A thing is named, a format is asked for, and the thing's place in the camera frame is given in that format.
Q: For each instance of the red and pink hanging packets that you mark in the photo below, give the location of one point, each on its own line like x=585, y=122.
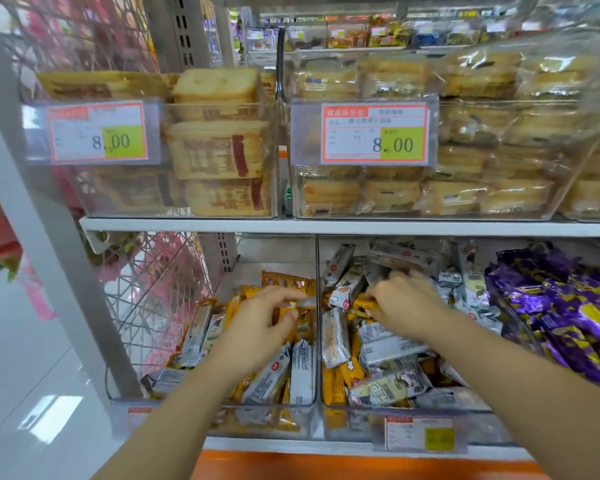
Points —
x=0, y=229

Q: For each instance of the white shelf board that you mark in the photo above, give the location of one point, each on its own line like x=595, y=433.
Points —
x=330, y=227

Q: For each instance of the perforated grey shelf upright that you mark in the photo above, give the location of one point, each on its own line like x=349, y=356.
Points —
x=185, y=29

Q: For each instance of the person's left hand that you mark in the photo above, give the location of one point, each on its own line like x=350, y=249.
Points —
x=250, y=334

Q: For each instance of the person's right fingers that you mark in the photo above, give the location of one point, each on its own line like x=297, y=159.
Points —
x=386, y=293

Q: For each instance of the small red and yellow label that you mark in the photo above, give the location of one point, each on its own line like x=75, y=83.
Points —
x=420, y=434

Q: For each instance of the person's right hand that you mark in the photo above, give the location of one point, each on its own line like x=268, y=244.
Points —
x=415, y=309

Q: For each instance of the clear bin with divider wall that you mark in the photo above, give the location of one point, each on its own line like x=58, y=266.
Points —
x=275, y=254

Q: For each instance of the pile of clear-wrapped cake packets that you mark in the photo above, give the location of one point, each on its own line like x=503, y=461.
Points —
x=597, y=194
x=475, y=144

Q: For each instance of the black bin divider strip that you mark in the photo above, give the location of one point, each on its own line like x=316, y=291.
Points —
x=282, y=64

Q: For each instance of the grey shelf post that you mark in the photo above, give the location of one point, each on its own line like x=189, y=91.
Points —
x=40, y=204

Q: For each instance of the pile of wrapped toast packets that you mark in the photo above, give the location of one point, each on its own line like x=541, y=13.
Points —
x=215, y=149

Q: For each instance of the yellow snack bar packet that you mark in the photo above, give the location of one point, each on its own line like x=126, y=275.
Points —
x=304, y=322
x=361, y=308

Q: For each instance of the person's right forearm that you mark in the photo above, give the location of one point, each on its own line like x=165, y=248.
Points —
x=530, y=394

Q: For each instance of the clear bin with price label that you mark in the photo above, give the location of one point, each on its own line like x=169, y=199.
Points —
x=350, y=424

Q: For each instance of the pile of purple snack packets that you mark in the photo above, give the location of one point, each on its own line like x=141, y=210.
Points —
x=570, y=304

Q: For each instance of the person's left fingers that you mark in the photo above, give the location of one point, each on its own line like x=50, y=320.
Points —
x=280, y=294

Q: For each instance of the orange shelf base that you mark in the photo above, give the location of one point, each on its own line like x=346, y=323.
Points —
x=330, y=467

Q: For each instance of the clear plastic bin with toast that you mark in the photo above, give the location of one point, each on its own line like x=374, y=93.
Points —
x=155, y=194

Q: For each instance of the small faded red label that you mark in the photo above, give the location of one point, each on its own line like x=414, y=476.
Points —
x=139, y=417

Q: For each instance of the person's left forearm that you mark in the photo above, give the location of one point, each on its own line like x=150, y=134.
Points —
x=170, y=419

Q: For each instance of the row of background snack boxes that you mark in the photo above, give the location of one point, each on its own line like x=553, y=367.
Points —
x=380, y=32

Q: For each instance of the red-framed price tag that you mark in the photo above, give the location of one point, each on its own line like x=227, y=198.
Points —
x=97, y=132
x=375, y=134

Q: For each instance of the wide clear plastic bin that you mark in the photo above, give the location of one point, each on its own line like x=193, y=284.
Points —
x=460, y=209

